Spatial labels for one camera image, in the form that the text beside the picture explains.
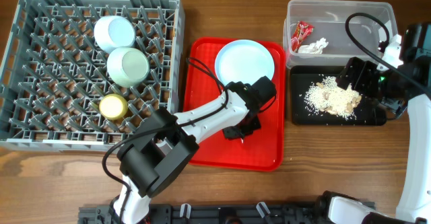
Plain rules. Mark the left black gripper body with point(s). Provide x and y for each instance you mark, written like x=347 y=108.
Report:
x=242 y=129

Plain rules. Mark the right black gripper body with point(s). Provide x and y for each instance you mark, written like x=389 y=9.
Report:
x=366 y=83

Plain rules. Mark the rice and peanut leftovers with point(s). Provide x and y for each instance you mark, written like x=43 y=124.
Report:
x=325 y=97

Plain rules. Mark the white napkin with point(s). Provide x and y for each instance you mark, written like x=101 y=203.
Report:
x=314 y=48

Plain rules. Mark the large light blue plate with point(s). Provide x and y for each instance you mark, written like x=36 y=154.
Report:
x=245 y=61

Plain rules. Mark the red snack wrapper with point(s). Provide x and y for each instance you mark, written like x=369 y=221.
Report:
x=302 y=31

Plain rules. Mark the green bowl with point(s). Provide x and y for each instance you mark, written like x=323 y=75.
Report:
x=127 y=66

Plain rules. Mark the yellow plastic cup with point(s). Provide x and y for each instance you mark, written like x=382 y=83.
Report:
x=113 y=106

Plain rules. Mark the light blue bowl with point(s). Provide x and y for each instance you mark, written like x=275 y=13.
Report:
x=112 y=32

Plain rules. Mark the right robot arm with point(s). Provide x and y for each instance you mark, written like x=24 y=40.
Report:
x=409 y=82

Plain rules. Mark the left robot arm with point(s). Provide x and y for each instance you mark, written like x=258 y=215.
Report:
x=162 y=147

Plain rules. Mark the clear plastic waste bin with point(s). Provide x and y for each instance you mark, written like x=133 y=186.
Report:
x=328 y=19

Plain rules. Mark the grey plastic dishwasher rack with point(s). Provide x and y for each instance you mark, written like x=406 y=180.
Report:
x=53 y=73

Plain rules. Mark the red plastic serving tray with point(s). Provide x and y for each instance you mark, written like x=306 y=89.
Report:
x=261 y=151

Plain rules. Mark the black rectangular food tray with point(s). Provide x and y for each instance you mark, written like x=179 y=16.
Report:
x=302 y=77

